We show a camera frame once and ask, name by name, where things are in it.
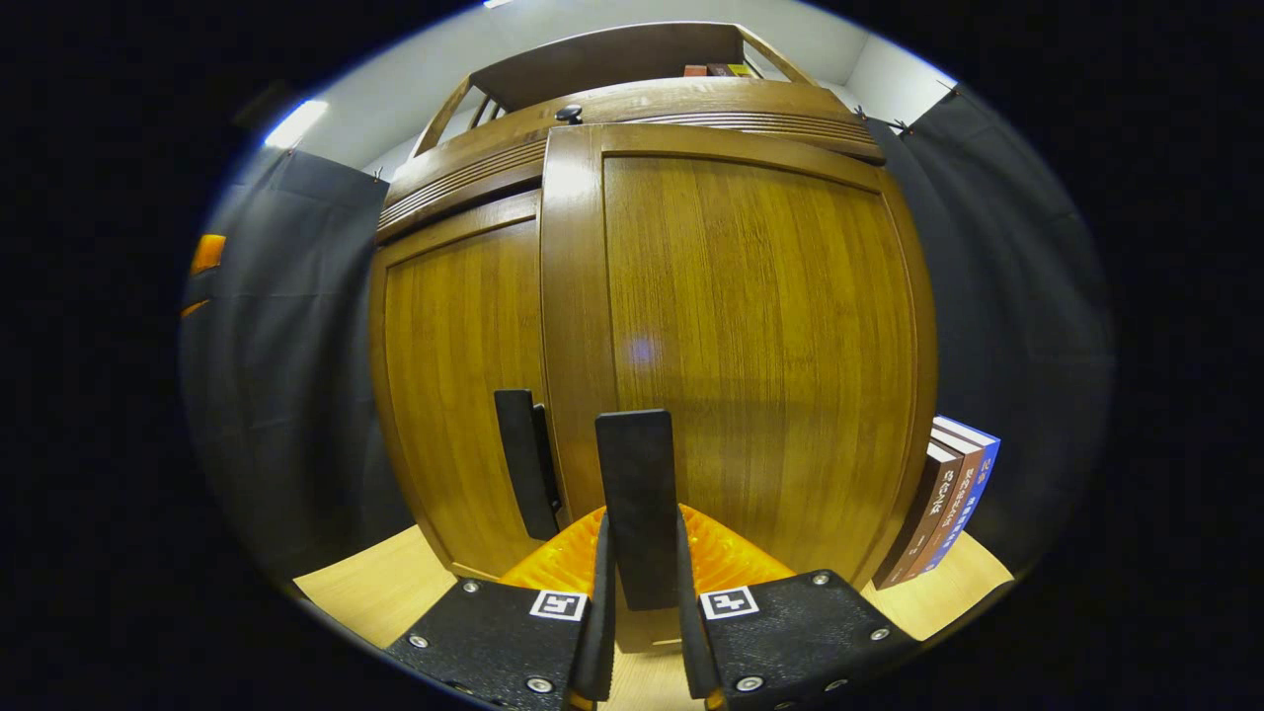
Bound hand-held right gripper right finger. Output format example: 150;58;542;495
676;504;921;711

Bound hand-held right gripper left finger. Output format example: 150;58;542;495
385;506;618;711

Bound wooden double-door shoe cabinet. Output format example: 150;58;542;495
368;22;937;593

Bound wooden shoe cabinet door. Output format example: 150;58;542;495
368;191;554;584
540;123;937;653

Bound wooden cabinet drawer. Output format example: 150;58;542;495
390;77;860;189

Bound black backdrop cloth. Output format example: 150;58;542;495
178;84;1117;584

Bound dark brown book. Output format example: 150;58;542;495
872;441;964;591

